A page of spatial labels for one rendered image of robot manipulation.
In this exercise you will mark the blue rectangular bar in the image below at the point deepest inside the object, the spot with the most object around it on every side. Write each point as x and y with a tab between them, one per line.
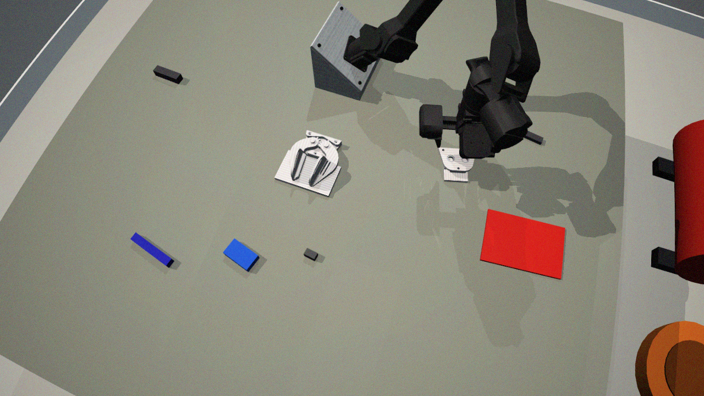
152	250

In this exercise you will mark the blue rectangular block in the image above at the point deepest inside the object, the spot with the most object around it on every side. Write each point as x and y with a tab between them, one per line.
241	255

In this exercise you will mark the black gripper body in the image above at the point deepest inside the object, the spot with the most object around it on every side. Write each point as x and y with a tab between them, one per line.
432	121

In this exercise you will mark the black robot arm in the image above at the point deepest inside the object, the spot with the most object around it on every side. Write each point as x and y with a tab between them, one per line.
513	55

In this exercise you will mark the red flat plate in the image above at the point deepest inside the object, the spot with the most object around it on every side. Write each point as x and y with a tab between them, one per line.
523	244

